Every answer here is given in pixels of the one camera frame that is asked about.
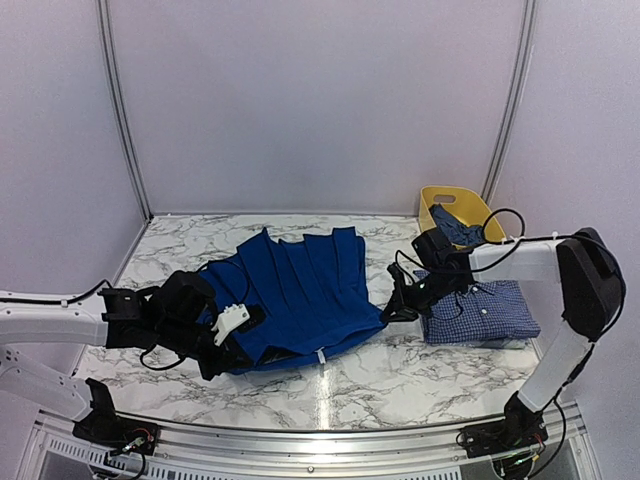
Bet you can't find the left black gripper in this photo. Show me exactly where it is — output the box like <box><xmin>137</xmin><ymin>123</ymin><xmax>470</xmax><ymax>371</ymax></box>
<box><xmin>156</xmin><ymin>317</ymin><xmax>254</xmax><ymax>383</ymax></box>

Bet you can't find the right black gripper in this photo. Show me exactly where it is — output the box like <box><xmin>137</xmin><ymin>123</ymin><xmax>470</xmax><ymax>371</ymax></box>
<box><xmin>381</xmin><ymin>270</ymin><xmax>461</xmax><ymax>321</ymax></box>

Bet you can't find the blue pleated skirt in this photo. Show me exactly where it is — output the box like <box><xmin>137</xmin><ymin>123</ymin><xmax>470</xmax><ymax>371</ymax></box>
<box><xmin>200</xmin><ymin>227</ymin><xmax>384</xmax><ymax>375</ymax></box>

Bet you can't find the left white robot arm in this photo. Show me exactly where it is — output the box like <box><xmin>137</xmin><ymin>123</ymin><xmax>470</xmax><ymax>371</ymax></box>
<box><xmin>1</xmin><ymin>271</ymin><xmax>266</xmax><ymax>445</ymax></box>

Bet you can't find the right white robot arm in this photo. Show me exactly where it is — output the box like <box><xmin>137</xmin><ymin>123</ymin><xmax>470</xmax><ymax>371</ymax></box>
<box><xmin>380</xmin><ymin>229</ymin><xmax>626</xmax><ymax>448</ymax></box>

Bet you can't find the grey-blue crumpled garment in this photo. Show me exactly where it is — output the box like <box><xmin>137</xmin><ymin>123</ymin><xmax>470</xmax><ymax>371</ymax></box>
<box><xmin>429</xmin><ymin>204</ymin><xmax>485</xmax><ymax>247</ymax></box>

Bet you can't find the blue checked folded shirt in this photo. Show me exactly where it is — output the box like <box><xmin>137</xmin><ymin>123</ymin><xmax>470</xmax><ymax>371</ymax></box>
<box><xmin>421</xmin><ymin>281</ymin><xmax>541</xmax><ymax>345</ymax></box>

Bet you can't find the yellow plastic basket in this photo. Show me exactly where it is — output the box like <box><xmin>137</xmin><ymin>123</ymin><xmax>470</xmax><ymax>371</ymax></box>
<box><xmin>418</xmin><ymin>186</ymin><xmax>506</xmax><ymax>250</ymax></box>

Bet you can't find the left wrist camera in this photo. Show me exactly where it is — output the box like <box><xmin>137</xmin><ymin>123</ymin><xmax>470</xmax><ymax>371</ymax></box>
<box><xmin>211</xmin><ymin>304</ymin><xmax>266</xmax><ymax>346</ymax></box>

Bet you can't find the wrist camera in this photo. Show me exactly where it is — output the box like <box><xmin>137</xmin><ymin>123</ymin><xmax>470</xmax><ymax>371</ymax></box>
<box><xmin>411</xmin><ymin>227</ymin><xmax>456</xmax><ymax>269</ymax></box>
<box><xmin>211</xmin><ymin>304</ymin><xmax>266</xmax><ymax>346</ymax></box>

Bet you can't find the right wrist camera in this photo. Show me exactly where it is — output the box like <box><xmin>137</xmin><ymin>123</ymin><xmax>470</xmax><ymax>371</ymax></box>
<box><xmin>411</xmin><ymin>227</ymin><xmax>456</xmax><ymax>269</ymax></box>

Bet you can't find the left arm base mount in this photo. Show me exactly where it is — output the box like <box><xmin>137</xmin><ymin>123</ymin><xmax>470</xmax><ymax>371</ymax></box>
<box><xmin>72</xmin><ymin>418</ymin><xmax>159</xmax><ymax>455</ymax></box>

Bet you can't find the aluminium table front rail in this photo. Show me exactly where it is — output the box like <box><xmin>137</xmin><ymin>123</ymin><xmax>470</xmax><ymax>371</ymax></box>
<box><xmin>17</xmin><ymin>404</ymin><xmax>603</xmax><ymax>479</ymax></box>

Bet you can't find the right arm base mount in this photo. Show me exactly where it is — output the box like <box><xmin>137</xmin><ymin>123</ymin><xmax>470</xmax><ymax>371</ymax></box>
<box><xmin>456</xmin><ymin>419</ymin><xmax>548</xmax><ymax>458</ymax></box>

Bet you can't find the right aluminium wall profile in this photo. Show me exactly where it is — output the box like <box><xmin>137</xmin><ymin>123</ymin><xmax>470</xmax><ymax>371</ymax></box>
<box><xmin>480</xmin><ymin>0</ymin><xmax>539</xmax><ymax>204</ymax></box>

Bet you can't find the aluminium wall profile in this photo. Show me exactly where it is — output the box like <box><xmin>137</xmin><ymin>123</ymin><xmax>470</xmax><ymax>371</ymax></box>
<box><xmin>480</xmin><ymin>0</ymin><xmax>539</xmax><ymax>204</ymax></box>
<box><xmin>96</xmin><ymin>0</ymin><xmax>153</xmax><ymax>222</ymax></box>

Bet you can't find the left aluminium wall profile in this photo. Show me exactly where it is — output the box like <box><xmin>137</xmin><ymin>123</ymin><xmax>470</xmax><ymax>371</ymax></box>
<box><xmin>96</xmin><ymin>0</ymin><xmax>153</xmax><ymax>222</ymax></box>

